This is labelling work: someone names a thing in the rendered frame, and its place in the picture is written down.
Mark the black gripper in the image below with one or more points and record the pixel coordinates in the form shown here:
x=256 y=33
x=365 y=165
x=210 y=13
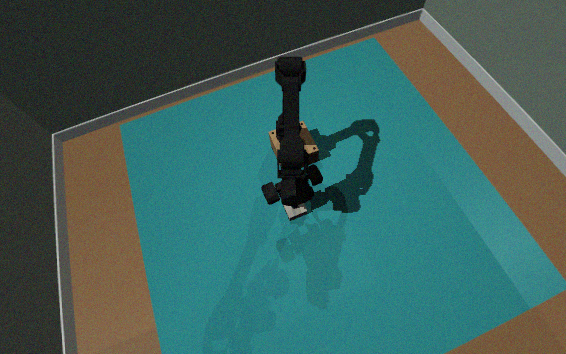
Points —
x=271 y=192

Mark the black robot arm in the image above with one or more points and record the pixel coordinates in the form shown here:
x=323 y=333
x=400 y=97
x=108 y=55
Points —
x=290 y=73

